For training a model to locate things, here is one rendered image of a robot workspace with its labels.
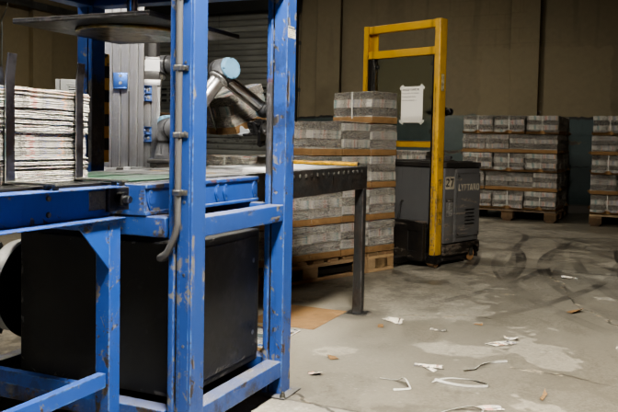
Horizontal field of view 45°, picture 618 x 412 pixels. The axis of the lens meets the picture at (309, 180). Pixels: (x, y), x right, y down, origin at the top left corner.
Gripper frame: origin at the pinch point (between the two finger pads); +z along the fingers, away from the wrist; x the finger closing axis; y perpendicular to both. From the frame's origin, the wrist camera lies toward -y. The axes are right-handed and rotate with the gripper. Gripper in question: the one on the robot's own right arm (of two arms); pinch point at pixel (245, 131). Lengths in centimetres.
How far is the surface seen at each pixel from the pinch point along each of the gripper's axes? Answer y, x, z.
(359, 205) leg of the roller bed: -42, -2, -78
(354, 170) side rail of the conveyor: -20, 2, -85
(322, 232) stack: -86, -41, 3
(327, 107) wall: -157, -535, 493
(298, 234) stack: -77, -20, 2
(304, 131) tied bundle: -19, -54, 10
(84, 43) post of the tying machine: 80, 115, -66
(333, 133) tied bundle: -28, -73, 4
